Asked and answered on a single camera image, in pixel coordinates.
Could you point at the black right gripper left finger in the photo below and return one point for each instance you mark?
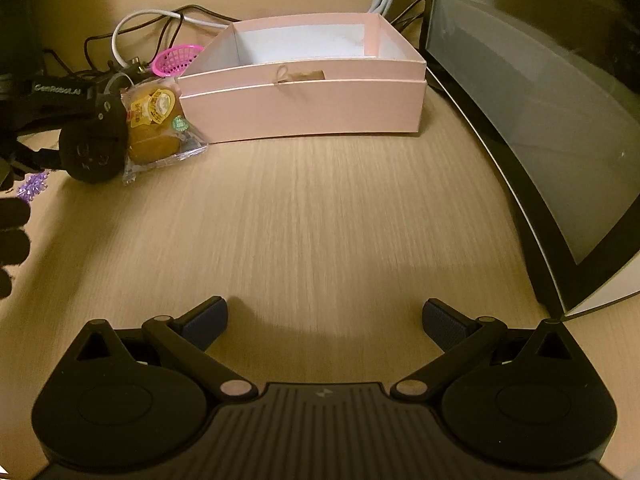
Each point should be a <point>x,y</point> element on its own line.
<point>181,345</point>

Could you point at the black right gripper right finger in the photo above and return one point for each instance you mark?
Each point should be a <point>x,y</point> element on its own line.
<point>464,343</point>

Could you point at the black plush toy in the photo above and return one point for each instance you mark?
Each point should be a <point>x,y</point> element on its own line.
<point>94,150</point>

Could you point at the brown small cake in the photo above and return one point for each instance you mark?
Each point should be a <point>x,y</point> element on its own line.
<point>159,134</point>

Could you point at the black gloved hand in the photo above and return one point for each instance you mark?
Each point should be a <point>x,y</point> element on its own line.
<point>15,243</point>

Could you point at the purple plastic snowflake ornament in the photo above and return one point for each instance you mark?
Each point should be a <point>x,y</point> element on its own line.
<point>33,186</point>

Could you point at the pink plastic toy strainer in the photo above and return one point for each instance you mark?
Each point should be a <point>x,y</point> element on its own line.
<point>172,62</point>

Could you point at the pink open cardboard box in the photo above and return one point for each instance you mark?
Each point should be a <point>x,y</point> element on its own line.
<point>304,75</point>

